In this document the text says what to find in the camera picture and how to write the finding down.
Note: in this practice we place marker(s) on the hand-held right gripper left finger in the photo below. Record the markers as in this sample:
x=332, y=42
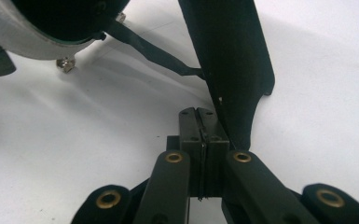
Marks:
x=192, y=146

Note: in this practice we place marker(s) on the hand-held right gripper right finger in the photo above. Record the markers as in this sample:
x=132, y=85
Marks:
x=216, y=161

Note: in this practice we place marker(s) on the round silver-rimmed black pan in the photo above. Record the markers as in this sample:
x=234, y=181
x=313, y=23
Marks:
x=18, y=40

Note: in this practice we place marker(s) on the black spatula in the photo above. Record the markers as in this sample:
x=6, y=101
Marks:
x=230, y=62

